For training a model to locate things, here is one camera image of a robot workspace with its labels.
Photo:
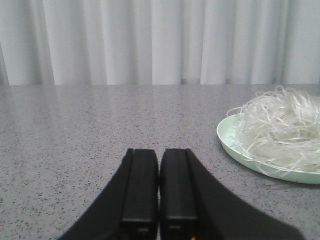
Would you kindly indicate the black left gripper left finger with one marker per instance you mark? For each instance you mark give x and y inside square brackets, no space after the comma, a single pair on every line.
[127,208]

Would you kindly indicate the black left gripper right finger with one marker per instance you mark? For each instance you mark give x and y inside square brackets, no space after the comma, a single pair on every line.
[196,206]

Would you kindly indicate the white vermicelli noodle bundle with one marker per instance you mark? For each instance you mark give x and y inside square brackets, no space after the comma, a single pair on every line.
[279,132]

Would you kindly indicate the light green round plate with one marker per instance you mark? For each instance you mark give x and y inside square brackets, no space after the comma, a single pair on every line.
[226,131]

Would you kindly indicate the white pleated curtain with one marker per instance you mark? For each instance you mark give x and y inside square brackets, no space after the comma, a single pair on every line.
[159,42]

